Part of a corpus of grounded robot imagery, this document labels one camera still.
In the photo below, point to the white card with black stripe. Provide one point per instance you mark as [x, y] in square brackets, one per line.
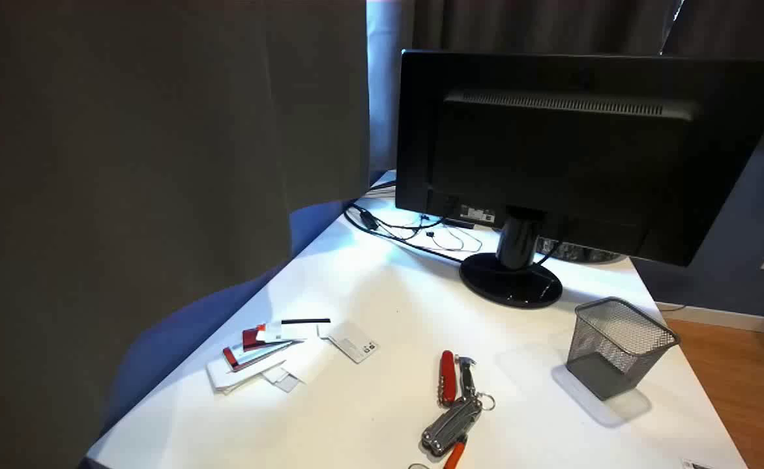
[304, 332]

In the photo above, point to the red and white card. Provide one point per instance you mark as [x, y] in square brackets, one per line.
[253, 333]

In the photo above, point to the white card with red end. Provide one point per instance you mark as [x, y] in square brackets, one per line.
[262, 351]

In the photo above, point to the small white card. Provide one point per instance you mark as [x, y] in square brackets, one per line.
[283, 377]

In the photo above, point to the white eraser block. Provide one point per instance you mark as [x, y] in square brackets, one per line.
[344, 338]

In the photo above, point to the black round monitor stand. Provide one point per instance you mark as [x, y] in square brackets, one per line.
[511, 281]

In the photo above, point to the red swiss army knife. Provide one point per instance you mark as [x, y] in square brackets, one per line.
[446, 377]

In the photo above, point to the black device under monitor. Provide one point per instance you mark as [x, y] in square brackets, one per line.
[580, 252]

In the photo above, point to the black computer monitor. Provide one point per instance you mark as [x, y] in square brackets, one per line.
[571, 145]

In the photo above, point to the blue office chair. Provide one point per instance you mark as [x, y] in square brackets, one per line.
[180, 338]

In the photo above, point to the grey curtain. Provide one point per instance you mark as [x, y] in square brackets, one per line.
[136, 173]

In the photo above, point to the black mesh pen holder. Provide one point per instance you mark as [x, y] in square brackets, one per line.
[610, 347]

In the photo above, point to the dark brown curtain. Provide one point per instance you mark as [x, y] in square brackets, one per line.
[553, 27]

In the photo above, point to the white baseboard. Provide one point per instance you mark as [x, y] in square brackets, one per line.
[737, 317]

